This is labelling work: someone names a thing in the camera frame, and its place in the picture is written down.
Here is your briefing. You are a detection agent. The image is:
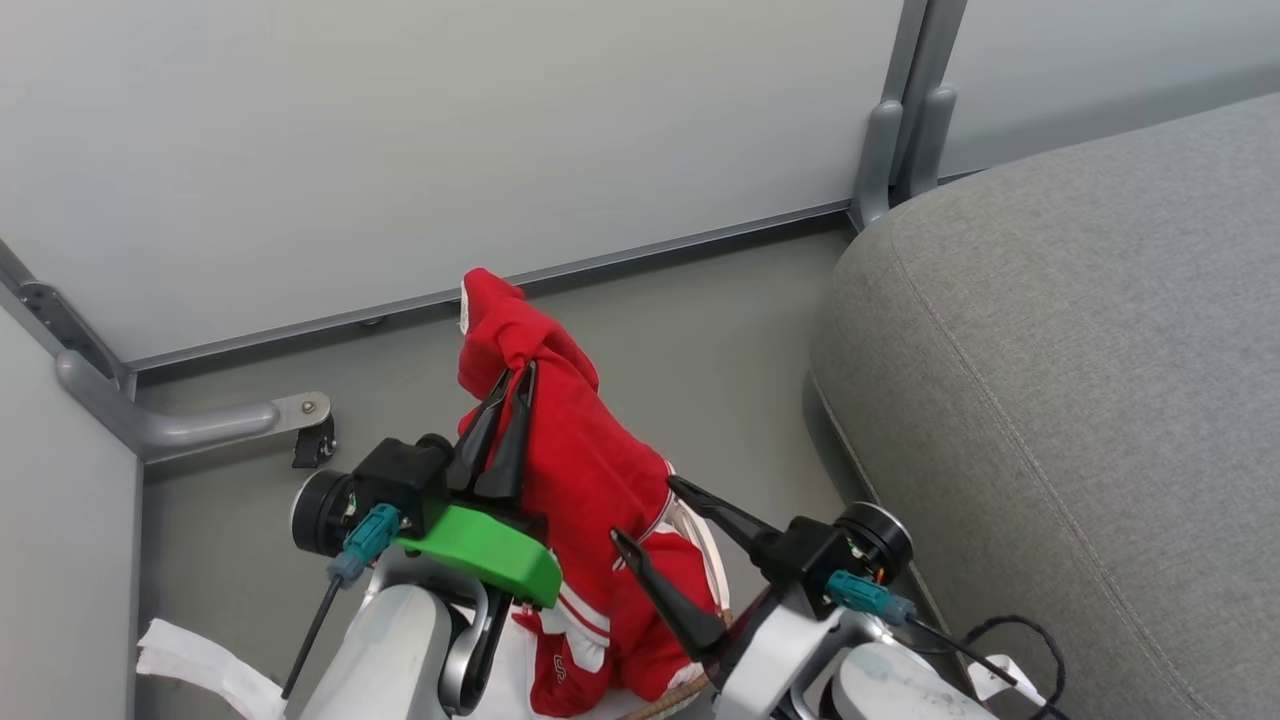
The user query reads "grey metal partition post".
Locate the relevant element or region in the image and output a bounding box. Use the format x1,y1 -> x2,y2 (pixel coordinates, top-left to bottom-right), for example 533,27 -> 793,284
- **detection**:
849,0 -> 969,234

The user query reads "red sports garment white trim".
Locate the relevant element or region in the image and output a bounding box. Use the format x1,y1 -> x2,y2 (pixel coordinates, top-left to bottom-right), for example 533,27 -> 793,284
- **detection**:
457,268 -> 736,718

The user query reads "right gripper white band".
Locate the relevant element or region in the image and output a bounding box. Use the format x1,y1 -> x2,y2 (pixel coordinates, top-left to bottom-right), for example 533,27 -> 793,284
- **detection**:
609,475 -> 914,720

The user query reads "grey metal partition rail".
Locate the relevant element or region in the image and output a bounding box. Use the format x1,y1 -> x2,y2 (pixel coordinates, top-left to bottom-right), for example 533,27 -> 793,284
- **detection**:
0,238 -> 147,720
125,198 -> 857,374

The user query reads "grey fabric sofa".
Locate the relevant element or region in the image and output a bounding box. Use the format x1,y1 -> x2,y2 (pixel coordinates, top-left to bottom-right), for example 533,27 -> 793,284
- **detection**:
804,92 -> 1280,720

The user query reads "white fabric strip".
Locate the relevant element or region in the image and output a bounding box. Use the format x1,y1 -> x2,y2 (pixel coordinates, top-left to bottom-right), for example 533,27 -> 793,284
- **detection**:
135,617 -> 288,720

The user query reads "black caster wheel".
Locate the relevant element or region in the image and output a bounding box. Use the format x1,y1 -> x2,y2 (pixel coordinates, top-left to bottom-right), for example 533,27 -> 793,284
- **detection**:
291,414 -> 338,470

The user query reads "grey metal partition foot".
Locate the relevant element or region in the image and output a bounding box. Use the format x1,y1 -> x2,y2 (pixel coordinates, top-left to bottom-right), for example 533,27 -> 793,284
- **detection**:
55,350 -> 332,464

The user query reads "white paper tag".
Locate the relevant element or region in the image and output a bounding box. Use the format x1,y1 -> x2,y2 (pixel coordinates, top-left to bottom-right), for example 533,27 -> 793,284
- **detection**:
964,654 -> 1047,711

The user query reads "white fabric basket liner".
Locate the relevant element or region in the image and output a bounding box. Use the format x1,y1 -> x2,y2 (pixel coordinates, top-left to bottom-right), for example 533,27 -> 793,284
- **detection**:
492,604 -> 547,720

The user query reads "black cable teal connector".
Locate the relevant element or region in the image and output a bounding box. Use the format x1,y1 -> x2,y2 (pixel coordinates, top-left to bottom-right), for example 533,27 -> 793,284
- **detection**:
279,503 -> 403,701
826,569 -> 1069,720

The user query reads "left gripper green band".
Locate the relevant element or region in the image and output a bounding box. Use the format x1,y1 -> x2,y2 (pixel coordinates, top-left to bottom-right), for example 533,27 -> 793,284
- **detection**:
290,361 -> 564,610

